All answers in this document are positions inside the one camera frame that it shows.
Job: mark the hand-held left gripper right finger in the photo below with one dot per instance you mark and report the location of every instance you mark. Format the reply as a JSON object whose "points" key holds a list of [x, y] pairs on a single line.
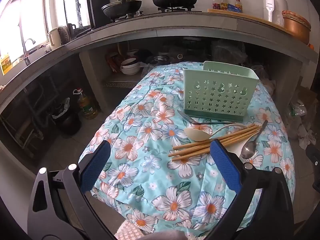
{"points": [[225, 165]]}

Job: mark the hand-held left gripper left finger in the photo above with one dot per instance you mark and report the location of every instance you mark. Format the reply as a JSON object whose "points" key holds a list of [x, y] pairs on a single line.
{"points": [[96, 165]]}

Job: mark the metal spoon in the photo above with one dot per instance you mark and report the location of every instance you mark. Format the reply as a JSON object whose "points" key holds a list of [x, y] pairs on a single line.
{"points": [[186, 118], [248, 150]]}

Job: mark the pile of wooden chopsticks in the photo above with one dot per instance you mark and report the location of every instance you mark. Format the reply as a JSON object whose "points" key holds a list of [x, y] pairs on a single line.
{"points": [[190, 148]]}

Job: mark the light green utensil holder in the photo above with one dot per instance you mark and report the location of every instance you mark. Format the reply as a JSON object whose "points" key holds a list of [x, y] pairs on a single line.
{"points": [[220, 92]]}

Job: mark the black bucket with bag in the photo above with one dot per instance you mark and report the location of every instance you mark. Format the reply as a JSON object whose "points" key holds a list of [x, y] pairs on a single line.
{"points": [[67, 123]]}

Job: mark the cooking oil bottle red cap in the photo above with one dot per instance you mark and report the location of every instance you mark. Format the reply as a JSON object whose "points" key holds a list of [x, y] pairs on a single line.
{"points": [[87, 107]]}

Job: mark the floral light blue blanket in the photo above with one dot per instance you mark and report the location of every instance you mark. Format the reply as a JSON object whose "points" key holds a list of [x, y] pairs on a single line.
{"points": [[150, 130]]}

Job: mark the pink checked cloth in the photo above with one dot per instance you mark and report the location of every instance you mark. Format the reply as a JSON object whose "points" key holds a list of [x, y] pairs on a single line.
{"points": [[127, 233]]}

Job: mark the white plastic bag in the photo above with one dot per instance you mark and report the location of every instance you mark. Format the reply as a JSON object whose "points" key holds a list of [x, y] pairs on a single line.
{"points": [[306, 136]]}

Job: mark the clear plastic bag green print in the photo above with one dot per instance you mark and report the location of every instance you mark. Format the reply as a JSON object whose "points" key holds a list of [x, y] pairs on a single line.
{"points": [[298, 108]]}

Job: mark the red printed packet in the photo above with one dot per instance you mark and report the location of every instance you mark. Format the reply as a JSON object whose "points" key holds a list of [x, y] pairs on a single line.
{"points": [[113, 62]]}

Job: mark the cardboard box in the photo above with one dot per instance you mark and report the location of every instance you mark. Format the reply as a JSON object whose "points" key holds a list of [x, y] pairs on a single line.
{"points": [[303, 93]]}

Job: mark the stainless steel bowl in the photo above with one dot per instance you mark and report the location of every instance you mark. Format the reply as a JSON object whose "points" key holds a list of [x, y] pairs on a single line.
{"points": [[160, 59]]}

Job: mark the white jug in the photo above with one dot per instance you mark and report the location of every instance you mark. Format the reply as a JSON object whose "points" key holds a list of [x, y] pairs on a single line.
{"points": [[53, 38]]}

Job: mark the dark ribbed jar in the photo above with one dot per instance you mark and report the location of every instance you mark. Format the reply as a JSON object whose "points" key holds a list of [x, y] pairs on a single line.
{"points": [[63, 35]]}

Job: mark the yellow label packet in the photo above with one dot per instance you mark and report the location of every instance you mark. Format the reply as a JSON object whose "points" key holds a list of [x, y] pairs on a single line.
{"points": [[6, 63]]}

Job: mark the metal faucet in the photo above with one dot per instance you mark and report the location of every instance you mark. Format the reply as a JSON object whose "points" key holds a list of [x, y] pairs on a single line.
{"points": [[25, 47]]}

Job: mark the wooden cutting board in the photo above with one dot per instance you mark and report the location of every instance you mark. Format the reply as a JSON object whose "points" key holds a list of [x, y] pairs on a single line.
{"points": [[252, 19]]}

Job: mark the copper pot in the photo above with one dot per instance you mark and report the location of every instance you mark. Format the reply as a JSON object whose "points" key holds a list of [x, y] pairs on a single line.
{"points": [[297, 32]]}

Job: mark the concrete kitchen counter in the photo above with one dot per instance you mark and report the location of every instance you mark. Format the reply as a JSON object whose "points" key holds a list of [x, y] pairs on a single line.
{"points": [[150, 22]]}

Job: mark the blue and white packet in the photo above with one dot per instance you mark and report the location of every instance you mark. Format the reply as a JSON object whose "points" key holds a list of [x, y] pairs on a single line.
{"points": [[235, 8]]}

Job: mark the black wok with lid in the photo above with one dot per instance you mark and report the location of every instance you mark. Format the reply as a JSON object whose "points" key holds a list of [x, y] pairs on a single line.
{"points": [[120, 7]]}

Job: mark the sauce bottle yellow cap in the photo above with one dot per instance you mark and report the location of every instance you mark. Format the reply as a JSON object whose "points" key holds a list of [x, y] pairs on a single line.
{"points": [[223, 3]]}

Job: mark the dark sauce bottle red label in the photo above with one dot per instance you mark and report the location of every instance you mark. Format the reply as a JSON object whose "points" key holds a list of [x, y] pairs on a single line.
{"points": [[216, 3]]}

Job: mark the sauce bottle red cap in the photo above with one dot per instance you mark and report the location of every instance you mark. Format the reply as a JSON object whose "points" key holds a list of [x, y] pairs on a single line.
{"points": [[238, 3]]}

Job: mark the black microwave oven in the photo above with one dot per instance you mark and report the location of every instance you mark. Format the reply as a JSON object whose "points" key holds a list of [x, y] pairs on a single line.
{"points": [[100, 2]]}

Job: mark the gas stove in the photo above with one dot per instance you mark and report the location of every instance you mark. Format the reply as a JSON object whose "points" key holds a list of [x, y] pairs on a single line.
{"points": [[172, 9]]}

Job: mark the woven bamboo lid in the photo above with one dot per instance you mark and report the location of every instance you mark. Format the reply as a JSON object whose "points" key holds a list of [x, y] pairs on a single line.
{"points": [[296, 16]]}

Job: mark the white air fryer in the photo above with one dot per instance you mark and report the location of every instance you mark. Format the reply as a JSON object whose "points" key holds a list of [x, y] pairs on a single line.
{"points": [[277, 7]]}

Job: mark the window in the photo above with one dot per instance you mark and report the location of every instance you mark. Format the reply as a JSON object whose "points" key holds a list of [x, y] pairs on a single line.
{"points": [[30, 12]]}

